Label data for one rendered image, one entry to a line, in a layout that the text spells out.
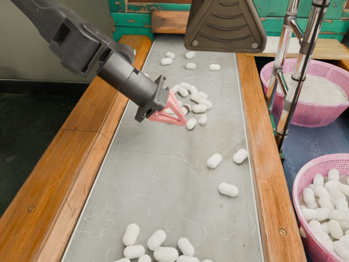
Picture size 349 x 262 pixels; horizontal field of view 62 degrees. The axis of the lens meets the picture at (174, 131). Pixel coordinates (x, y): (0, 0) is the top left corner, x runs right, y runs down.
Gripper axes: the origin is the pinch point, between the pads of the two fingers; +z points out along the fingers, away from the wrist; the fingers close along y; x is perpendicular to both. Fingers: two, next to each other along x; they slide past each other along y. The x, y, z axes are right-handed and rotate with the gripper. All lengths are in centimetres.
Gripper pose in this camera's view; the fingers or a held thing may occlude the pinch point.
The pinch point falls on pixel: (182, 121)
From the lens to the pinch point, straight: 60.9
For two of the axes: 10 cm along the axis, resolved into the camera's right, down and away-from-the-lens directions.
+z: 7.5, 5.6, 3.5
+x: -6.5, 5.5, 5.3
